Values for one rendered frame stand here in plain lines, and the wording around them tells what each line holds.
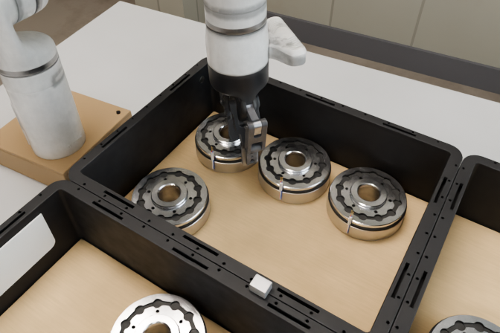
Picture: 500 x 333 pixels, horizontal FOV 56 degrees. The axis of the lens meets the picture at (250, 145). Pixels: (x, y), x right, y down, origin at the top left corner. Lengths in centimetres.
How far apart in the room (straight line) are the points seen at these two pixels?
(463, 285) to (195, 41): 85
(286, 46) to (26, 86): 41
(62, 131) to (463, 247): 63
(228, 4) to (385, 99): 62
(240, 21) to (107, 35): 80
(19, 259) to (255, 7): 38
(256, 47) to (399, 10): 179
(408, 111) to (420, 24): 129
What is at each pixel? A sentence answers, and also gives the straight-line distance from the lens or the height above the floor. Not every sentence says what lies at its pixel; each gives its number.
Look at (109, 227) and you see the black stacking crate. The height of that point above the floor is 90.
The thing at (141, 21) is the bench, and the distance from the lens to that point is 133.
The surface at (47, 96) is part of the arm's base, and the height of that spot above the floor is 89.
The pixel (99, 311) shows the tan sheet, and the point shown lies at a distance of 61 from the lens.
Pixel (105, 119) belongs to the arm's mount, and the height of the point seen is 76.
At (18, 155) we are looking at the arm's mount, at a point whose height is 76.
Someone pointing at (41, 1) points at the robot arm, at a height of 103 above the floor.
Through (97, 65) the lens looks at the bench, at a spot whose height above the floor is 70.
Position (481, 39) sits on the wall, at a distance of 232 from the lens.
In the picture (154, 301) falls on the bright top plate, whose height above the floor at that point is 86.
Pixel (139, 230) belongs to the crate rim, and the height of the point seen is 93.
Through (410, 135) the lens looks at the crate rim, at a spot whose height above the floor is 93.
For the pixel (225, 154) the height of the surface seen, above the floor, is 86.
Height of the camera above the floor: 135
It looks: 45 degrees down
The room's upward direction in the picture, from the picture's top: straight up
